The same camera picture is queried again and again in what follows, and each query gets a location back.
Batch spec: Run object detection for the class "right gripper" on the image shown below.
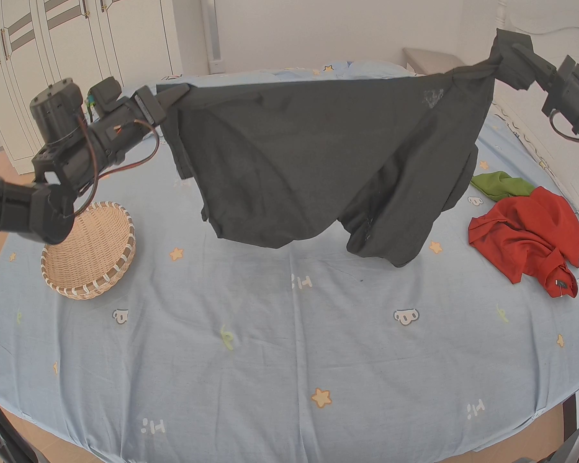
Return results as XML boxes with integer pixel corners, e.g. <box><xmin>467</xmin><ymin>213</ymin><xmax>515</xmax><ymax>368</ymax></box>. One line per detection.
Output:
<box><xmin>496</xmin><ymin>28</ymin><xmax>579</xmax><ymax>123</ymax></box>

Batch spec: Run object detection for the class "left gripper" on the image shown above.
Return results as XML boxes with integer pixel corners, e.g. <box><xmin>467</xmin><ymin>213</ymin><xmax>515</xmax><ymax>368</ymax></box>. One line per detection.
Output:
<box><xmin>87</xmin><ymin>85</ymin><xmax>168</xmax><ymax>166</ymax></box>

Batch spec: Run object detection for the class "black button shirt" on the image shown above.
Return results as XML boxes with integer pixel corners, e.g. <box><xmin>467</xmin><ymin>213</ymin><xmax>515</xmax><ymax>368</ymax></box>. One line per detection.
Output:
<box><xmin>155</xmin><ymin>41</ymin><xmax>504</xmax><ymax>268</ymax></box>

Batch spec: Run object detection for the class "grey bedside table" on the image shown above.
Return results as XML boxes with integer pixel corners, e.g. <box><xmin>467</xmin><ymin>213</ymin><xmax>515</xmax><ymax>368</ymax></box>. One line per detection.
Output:
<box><xmin>403</xmin><ymin>48</ymin><xmax>468</xmax><ymax>77</ymax></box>

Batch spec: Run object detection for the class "white wardrobe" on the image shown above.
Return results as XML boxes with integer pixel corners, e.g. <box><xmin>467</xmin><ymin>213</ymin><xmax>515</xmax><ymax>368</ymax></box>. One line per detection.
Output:
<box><xmin>0</xmin><ymin>0</ymin><xmax>184</xmax><ymax>176</ymax></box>

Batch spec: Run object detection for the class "round woven basket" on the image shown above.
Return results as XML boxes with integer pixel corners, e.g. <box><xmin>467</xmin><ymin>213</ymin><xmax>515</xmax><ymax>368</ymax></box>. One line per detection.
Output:
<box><xmin>41</xmin><ymin>202</ymin><xmax>137</xmax><ymax>300</ymax></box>

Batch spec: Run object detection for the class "green garment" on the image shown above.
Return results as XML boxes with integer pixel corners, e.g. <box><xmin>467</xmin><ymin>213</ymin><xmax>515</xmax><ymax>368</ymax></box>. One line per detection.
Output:
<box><xmin>470</xmin><ymin>172</ymin><xmax>535</xmax><ymax>200</ymax></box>

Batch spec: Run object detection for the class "pale blue quilt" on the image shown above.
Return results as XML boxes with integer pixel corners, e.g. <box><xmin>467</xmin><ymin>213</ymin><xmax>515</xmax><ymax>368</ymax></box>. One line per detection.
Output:
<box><xmin>121</xmin><ymin>60</ymin><xmax>418</xmax><ymax>95</ymax></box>

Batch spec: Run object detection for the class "red polo shirt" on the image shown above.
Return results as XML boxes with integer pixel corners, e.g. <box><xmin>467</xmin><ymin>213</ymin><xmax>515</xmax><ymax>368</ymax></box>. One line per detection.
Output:
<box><xmin>468</xmin><ymin>186</ymin><xmax>579</xmax><ymax>299</ymax></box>

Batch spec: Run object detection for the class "bed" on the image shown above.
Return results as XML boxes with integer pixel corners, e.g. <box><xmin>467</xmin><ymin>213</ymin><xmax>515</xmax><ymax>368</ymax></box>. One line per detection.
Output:
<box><xmin>0</xmin><ymin>0</ymin><xmax>579</xmax><ymax>463</ymax></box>

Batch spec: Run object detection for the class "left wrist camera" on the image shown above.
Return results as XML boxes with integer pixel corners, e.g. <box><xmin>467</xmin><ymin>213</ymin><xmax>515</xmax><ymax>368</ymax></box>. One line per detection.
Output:
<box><xmin>88</xmin><ymin>77</ymin><xmax>123</xmax><ymax>114</ymax></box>

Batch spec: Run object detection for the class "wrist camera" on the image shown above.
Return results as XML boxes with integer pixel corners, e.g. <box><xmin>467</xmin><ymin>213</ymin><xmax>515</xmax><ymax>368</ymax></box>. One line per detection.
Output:
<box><xmin>88</xmin><ymin>77</ymin><xmax>123</xmax><ymax>114</ymax></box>
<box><xmin>558</xmin><ymin>55</ymin><xmax>579</xmax><ymax>96</ymax></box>

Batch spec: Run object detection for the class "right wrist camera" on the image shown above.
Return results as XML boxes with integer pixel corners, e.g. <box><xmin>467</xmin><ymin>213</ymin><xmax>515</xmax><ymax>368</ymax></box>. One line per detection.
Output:
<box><xmin>558</xmin><ymin>55</ymin><xmax>579</xmax><ymax>96</ymax></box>

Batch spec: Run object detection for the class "white wall pipe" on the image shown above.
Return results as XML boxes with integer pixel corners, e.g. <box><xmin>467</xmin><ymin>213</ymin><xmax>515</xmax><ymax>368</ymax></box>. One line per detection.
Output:
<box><xmin>198</xmin><ymin>0</ymin><xmax>224</xmax><ymax>74</ymax></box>

